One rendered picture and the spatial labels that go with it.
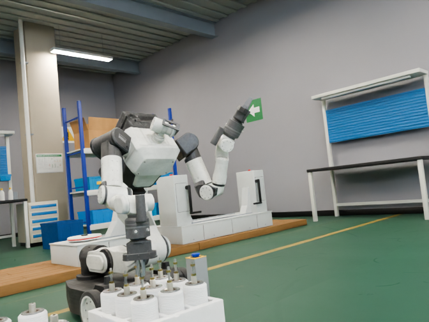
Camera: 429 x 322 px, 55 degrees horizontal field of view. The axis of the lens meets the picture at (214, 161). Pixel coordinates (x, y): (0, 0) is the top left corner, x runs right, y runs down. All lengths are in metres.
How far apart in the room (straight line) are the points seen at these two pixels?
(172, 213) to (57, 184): 4.07
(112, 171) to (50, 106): 6.56
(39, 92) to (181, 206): 4.63
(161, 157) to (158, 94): 8.11
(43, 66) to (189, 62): 2.99
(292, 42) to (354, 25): 1.14
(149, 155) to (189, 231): 2.52
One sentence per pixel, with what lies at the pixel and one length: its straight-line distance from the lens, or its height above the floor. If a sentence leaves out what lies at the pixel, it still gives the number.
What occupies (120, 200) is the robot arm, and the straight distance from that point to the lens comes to 1.53.
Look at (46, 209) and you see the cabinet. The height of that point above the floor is 0.56.
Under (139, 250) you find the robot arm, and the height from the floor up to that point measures 0.43.
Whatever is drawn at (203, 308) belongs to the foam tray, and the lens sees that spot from 1.67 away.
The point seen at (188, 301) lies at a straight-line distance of 1.70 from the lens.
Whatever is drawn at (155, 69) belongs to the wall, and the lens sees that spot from 10.24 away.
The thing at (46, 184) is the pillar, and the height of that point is 1.00.
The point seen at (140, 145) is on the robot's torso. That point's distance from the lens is 1.93.
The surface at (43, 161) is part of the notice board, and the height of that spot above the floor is 1.41.
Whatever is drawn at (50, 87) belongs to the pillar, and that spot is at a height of 2.80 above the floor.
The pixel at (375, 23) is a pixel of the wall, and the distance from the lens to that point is 6.80.
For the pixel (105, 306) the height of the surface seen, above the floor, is 0.20.
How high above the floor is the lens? 0.62
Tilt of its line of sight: 4 degrees up
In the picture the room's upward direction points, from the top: 6 degrees counter-clockwise
